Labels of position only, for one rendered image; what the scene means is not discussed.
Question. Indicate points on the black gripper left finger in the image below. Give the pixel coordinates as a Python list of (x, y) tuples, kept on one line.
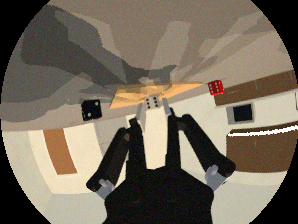
[(114, 158)]

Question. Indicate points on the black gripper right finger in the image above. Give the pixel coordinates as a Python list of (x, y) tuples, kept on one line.
[(218, 168)]

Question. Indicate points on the tan square mat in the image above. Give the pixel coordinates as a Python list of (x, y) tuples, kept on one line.
[(134, 94)]

